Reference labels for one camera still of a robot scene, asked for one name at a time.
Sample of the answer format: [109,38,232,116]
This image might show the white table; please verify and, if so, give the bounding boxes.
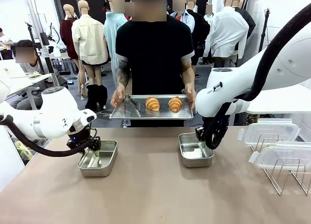
[244,84,311,116]

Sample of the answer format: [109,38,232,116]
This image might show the person in white shirt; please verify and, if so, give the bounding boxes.
[0,27,14,60]

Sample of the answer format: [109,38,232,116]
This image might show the seated person in grey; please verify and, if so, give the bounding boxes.
[10,39,69,111]

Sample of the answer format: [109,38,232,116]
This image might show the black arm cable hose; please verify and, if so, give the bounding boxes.
[0,115,98,158]
[203,14,311,150]

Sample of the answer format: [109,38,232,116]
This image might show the white desk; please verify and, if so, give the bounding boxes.
[0,60,53,98]

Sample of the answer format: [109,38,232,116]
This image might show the mannequin in blue white shirt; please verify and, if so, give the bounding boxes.
[169,0,195,33]

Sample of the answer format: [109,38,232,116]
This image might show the mannequin in black clothes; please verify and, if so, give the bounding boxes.
[186,0,211,67]

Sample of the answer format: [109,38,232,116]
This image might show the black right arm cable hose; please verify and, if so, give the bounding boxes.
[203,14,311,150]

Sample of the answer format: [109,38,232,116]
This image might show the clear plastic container lid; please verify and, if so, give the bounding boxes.
[237,119,301,148]
[248,140,311,170]

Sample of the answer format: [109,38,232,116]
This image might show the perforated metal baking tray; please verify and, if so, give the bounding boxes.
[109,94,194,120]

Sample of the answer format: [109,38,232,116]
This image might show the person's tattooed right forearm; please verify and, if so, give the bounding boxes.
[116,63,131,88]

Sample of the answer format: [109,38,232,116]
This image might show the person's left hand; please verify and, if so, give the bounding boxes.
[184,84,197,110]

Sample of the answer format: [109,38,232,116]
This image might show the metal wire rack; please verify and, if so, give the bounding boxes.
[250,134,311,196]

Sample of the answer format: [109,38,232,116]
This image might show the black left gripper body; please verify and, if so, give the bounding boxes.
[67,127,102,152]

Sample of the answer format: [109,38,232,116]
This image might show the person's left forearm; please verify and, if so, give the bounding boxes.
[181,63,196,87]

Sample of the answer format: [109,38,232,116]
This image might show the mannequin in light blue sweater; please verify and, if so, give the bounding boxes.
[104,0,129,88]

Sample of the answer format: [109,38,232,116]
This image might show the person's black shirt torso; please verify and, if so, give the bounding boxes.
[115,14,195,127]

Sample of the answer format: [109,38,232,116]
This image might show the black tripod with camera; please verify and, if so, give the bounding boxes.
[258,8,272,52]

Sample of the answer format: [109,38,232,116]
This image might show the golden croissant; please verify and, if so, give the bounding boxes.
[145,97,160,112]
[168,96,183,112]

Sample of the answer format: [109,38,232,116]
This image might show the metal tongs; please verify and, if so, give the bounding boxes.
[123,94,142,118]

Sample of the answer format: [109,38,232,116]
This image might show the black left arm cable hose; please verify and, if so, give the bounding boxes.
[0,115,98,158]

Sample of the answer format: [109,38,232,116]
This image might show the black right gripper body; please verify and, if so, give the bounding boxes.
[195,126,207,143]

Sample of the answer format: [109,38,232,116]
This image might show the mannequin in cream jacket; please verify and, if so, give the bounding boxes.
[71,0,109,112]

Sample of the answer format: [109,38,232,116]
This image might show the person's right hand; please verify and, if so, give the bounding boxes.
[110,84,127,108]

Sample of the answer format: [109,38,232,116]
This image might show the black stand with box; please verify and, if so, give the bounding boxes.
[25,21,61,87]

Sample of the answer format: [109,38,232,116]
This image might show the mannequin in black jacket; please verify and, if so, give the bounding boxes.
[233,0,257,41]

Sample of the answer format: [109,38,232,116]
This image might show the mannequin in dark red jacket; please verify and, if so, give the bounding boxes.
[59,4,80,61]

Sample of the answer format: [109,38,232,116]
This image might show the rectangular steel container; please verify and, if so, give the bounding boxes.
[77,139,119,178]
[178,133,215,168]

